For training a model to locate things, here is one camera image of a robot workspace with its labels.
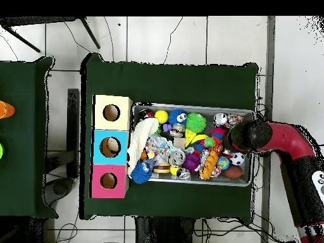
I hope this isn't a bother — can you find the cream waffle cloth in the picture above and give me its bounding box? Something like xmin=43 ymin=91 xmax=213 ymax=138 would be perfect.
xmin=126 ymin=117 xmax=160 ymax=176

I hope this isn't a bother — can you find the purple spiky toy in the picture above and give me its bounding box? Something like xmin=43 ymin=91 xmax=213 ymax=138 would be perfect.
xmin=182 ymin=153 xmax=201 ymax=173

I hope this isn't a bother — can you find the blue spiky ball with eyes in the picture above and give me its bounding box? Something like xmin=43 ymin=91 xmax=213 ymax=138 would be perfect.
xmin=168 ymin=108 xmax=189 ymax=127
xmin=130 ymin=160 xmax=153 ymax=185

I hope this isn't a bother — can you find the wooden three-hole box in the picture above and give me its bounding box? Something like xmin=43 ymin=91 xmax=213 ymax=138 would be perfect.
xmin=89 ymin=94 xmax=134 ymax=199

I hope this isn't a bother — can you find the clear mesh bin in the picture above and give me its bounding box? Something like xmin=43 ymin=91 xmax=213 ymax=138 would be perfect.
xmin=127 ymin=102 xmax=255 ymax=187

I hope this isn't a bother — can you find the yellow ball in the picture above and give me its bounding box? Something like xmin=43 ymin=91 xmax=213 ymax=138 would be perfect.
xmin=154 ymin=109 xmax=170 ymax=124

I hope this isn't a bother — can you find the green spiky ball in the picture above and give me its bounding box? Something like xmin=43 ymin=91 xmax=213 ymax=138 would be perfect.
xmin=185 ymin=111 xmax=207 ymax=134

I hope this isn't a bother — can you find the dark green table cloth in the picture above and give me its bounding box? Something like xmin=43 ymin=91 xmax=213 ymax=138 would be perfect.
xmin=0 ymin=56 xmax=59 ymax=220
xmin=79 ymin=52 xmax=259 ymax=220

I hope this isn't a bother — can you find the orange toy brick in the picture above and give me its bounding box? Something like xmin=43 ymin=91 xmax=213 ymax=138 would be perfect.
xmin=199 ymin=150 xmax=219 ymax=180

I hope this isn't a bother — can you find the silver tin can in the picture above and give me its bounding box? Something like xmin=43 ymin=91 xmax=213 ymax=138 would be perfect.
xmin=213 ymin=112 xmax=228 ymax=127

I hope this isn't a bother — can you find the colourful confetti ball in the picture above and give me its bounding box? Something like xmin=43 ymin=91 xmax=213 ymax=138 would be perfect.
xmin=225 ymin=113 xmax=244 ymax=127

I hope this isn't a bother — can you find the black and white soccer ball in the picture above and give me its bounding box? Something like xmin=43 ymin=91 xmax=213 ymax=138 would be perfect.
xmin=229 ymin=152 xmax=246 ymax=166

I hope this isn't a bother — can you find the brown toy football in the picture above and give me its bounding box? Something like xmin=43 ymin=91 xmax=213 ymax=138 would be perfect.
xmin=223 ymin=165 xmax=244 ymax=180

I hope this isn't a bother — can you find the black upright panel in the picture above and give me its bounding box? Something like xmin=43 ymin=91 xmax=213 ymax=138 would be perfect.
xmin=66 ymin=88 xmax=80 ymax=178

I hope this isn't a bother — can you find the dark grey stand base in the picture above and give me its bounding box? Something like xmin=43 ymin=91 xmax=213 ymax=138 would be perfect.
xmin=44 ymin=177 xmax=75 ymax=206

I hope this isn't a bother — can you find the orange cone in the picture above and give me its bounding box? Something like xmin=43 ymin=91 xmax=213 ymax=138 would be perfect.
xmin=0 ymin=100 xmax=16 ymax=120

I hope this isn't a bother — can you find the black tripod stand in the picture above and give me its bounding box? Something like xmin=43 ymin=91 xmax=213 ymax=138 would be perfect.
xmin=0 ymin=16 xmax=101 ymax=53

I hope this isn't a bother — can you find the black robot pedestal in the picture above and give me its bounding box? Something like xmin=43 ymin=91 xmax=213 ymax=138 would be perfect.
xmin=135 ymin=216 xmax=196 ymax=243

